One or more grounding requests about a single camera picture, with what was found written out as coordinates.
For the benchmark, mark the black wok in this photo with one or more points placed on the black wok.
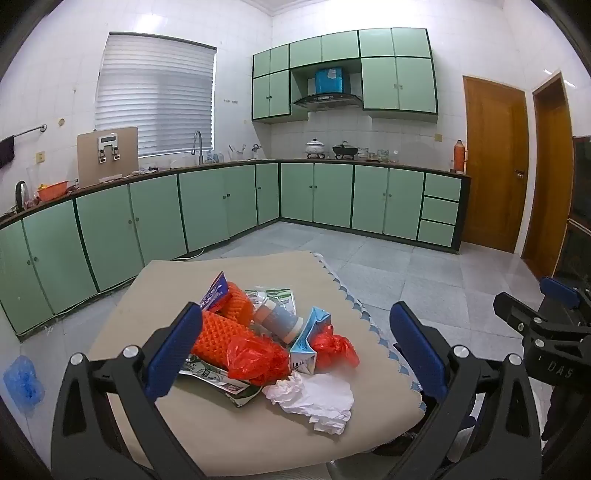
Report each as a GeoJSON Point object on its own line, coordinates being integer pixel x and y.
{"type": "Point", "coordinates": [345, 150]}

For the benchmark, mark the steel faucet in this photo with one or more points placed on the steel faucet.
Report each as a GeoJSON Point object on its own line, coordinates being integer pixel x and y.
{"type": "Point", "coordinates": [199, 147]}

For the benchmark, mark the plain wooden door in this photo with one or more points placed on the plain wooden door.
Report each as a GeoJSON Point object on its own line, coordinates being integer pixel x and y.
{"type": "Point", "coordinates": [551, 184]}

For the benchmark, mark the white cooking pot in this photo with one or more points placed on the white cooking pot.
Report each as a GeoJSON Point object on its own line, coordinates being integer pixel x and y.
{"type": "Point", "coordinates": [315, 148]}

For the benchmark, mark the black range hood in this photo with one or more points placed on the black range hood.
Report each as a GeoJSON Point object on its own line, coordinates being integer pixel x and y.
{"type": "Point", "coordinates": [328, 101]}

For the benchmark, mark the white green foil wrapper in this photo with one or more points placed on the white green foil wrapper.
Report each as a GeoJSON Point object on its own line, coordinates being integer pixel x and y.
{"type": "Point", "coordinates": [281, 295]}

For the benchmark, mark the white bottle with blue label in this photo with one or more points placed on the white bottle with blue label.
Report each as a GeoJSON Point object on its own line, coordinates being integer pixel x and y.
{"type": "Point", "coordinates": [277, 318]}

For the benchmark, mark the crumpled white tissue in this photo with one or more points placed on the crumpled white tissue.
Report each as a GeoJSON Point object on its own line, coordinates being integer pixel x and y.
{"type": "Point", "coordinates": [318, 397]}

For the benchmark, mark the orange foam fruit net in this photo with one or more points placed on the orange foam fruit net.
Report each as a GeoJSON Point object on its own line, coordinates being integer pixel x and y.
{"type": "Point", "coordinates": [217, 334]}
{"type": "Point", "coordinates": [238, 304]}

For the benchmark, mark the orange plastic basket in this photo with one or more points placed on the orange plastic basket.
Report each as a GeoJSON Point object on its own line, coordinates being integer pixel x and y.
{"type": "Point", "coordinates": [53, 191]}

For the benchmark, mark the white grey device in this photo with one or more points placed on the white grey device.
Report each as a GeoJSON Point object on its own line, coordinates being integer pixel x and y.
{"type": "Point", "coordinates": [109, 138]}

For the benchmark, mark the dark glass cabinet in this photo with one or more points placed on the dark glass cabinet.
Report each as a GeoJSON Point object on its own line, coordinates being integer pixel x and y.
{"type": "Point", "coordinates": [581, 230]}

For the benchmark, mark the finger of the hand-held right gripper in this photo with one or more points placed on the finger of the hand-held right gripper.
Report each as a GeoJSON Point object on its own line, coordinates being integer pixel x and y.
{"type": "Point", "coordinates": [561, 290]}
{"type": "Point", "coordinates": [519, 314]}

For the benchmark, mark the white window blind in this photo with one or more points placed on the white window blind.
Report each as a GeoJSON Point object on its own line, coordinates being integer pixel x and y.
{"type": "Point", "coordinates": [152, 101]}

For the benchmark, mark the green base cabinets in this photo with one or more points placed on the green base cabinets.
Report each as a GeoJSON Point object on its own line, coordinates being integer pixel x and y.
{"type": "Point", "coordinates": [152, 217]}

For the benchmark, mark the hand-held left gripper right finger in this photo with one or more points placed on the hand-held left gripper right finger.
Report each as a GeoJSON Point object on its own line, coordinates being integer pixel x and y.
{"type": "Point", "coordinates": [415, 350]}

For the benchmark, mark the steel kettle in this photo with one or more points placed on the steel kettle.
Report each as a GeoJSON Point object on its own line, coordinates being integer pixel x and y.
{"type": "Point", "coordinates": [21, 194]}

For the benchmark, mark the green wall cabinets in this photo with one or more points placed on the green wall cabinets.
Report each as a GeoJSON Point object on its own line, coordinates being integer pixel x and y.
{"type": "Point", "coordinates": [406, 83]}

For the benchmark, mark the orange thermos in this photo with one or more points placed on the orange thermos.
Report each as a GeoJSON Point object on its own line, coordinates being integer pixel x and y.
{"type": "Point", "coordinates": [459, 159]}

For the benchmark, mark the small red plastic bag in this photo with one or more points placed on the small red plastic bag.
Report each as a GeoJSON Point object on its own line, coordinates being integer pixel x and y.
{"type": "Point", "coordinates": [334, 348]}

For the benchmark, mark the blue red snack packet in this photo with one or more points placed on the blue red snack packet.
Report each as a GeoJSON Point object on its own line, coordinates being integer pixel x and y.
{"type": "Point", "coordinates": [214, 293]}

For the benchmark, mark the blue plastic bag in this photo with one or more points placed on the blue plastic bag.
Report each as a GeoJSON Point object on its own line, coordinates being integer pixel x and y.
{"type": "Point", "coordinates": [23, 383]}

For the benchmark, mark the large red plastic bag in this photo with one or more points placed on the large red plastic bag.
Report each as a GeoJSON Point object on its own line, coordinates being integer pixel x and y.
{"type": "Point", "coordinates": [256, 357]}

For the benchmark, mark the steel towel rail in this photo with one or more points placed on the steel towel rail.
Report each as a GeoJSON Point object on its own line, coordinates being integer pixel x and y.
{"type": "Point", "coordinates": [27, 131]}

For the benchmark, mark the dark towel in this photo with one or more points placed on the dark towel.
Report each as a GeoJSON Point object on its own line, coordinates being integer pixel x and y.
{"type": "Point", "coordinates": [5, 152]}

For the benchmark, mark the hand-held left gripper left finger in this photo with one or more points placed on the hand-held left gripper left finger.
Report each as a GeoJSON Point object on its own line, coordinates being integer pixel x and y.
{"type": "Point", "coordinates": [178, 350]}

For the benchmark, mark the glass jar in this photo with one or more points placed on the glass jar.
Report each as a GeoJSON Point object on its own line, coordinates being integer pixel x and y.
{"type": "Point", "coordinates": [382, 155]}
{"type": "Point", "coordinates": [363, 154]}

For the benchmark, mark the blue white drink carton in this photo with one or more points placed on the blue white drink carton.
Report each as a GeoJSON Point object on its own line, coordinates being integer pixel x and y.
{"type": "Point", "coordinates": [304, 350]}

